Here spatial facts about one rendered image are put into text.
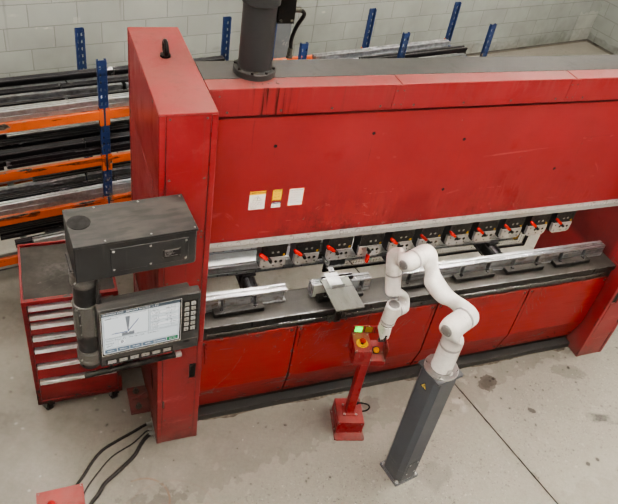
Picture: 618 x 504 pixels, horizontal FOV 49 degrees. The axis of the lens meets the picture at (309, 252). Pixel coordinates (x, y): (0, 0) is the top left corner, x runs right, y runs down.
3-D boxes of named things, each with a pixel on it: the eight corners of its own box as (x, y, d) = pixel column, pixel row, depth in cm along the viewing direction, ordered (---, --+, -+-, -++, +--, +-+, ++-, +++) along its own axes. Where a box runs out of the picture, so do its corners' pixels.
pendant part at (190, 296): (101, 368, 306) (97, 312, 283) (96, 349, 314) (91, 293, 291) (198, 346, 324) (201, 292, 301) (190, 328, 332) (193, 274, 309)
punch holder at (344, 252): (325, 261, 395) (330, 239, 384) (320, 251, 401) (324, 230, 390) (348, 258, 400) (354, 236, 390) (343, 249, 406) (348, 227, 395)
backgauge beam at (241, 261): (201, 280, 410) (202, 267, 404) (196, 265, 420) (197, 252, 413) (517, 240, 490) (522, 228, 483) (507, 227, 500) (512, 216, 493)
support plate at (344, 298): (336, 312, 391) (336, 310, 390) (320, 281, 409) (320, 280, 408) (364, 307, 397) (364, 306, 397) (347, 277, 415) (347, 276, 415)
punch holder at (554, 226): (549, 233, 450) (558, 213, 440) (542, 225, 456) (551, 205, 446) (567, 230, 455) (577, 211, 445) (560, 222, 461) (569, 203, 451)
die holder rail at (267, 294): (203, 313, 391) (203, 301, 385) (200, 305, 395) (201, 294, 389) (285, 301, 408) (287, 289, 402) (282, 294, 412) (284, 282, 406)
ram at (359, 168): (198, 254, 359) (205, 120, 308) (195, 244, 364) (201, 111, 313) (635, 204, 463) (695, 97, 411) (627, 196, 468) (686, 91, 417)
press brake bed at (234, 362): (193, 422, 437) (199, 335, 384) (186, 397, 451) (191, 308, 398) (568, 347, 541) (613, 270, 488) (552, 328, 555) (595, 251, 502)
